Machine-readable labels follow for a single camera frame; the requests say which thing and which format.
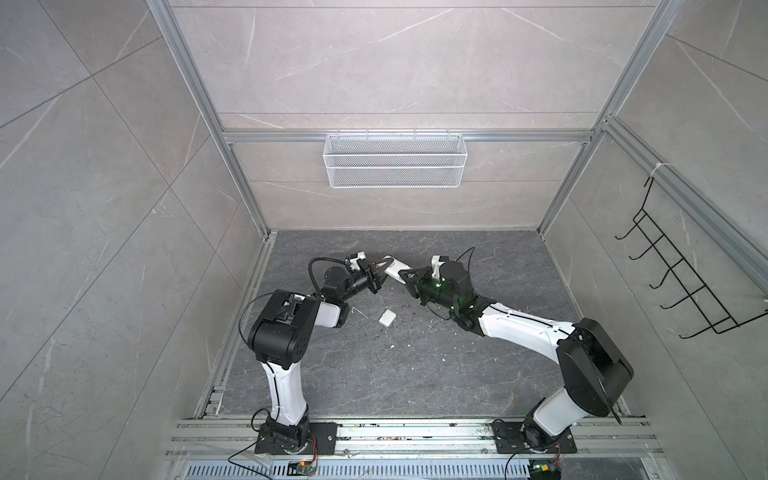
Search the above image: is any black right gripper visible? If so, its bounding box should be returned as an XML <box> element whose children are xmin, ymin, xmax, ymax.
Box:
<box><xmin>398</xmin><ymin>266</ymin><xmax>459</xmax><ymax>314</ymax></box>

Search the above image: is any white remote control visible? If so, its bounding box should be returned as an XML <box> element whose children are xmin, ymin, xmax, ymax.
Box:
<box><xmin>384</xmin><ymin>256</ymin><xmax>411</xmax><ymax>284</ymax></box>

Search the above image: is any white remote battery cover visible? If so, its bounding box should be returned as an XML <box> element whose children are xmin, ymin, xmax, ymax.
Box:
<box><xmin>378</xmin><ymin>309</ymin><xmax>397</xmax><ymax>327</ymax></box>

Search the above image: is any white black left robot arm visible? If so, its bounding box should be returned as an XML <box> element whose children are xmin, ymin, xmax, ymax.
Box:
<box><xmin>242</xmin><ymin>252</ymin><xmax>393</xmax><ymax>453</ymax></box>

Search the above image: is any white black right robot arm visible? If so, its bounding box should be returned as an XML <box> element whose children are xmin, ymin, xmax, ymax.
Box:
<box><xmin>386</xmin><ymin>256</ymin><xmax>634</xmax><ymax>451</ymax></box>

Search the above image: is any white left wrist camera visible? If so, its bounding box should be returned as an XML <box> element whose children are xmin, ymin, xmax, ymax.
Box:
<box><xmin>345</xmin><ymin>251</ymin><xmax>367</xmax><ymax>272</ymax></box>

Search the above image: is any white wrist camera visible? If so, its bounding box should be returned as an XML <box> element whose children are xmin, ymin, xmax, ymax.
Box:
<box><xmin>345</xmin><ymin>251</ymin><xmax>367</xmax><ymax>272</ymax></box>
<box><xmin>430</xmin><ymin>255</ymin><xmax>449</xmax><ymax>282</ymax></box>

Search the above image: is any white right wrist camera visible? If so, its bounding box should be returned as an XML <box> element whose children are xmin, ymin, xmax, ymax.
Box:
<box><xmin>430</xmin><ymin>255</ymin><xmax>449</xmax><ymax>282</ymax></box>

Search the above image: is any black corrugated left cable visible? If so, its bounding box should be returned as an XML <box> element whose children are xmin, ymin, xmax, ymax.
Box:
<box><xmin>307</xmin><ymin>256</ymin><xmax>349</xmax><ymax>295</ymax></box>

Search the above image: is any white wire mesh basket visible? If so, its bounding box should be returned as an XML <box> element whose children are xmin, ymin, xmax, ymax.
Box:
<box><xmin>323</xmin><ymin>133</ymin><xmax>468</xmax><ymax>189</ymax></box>

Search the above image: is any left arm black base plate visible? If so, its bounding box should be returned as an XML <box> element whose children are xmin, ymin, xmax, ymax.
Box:
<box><xmin>254</xmin><ymin>422</ymin><xmax>339</xmax><ymax>455</ymax></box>

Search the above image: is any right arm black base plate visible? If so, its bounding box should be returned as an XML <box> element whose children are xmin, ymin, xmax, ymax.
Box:
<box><xmin>490</xmin><ymin>419</ymin><xmax>577</xmax><ymax>454</ymax></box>

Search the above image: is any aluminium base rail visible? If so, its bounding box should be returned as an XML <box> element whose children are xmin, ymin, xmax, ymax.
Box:
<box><xmin>161</xmin><ymin>417</ymin><xmax>664</xmax><ymax>459</ymax></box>

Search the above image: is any black wire hook rack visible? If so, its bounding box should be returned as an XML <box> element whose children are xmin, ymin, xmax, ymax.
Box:
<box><xmin>614</xmin><ymin>176</ymin><xmax>767</xmax><ymax>340</ymax></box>

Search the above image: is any aluminium frame profile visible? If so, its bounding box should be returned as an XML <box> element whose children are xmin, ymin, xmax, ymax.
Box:
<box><xmin>147</xmin><ymin>0</ymin><xmax>270</xmax><ymax>239</ymax></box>

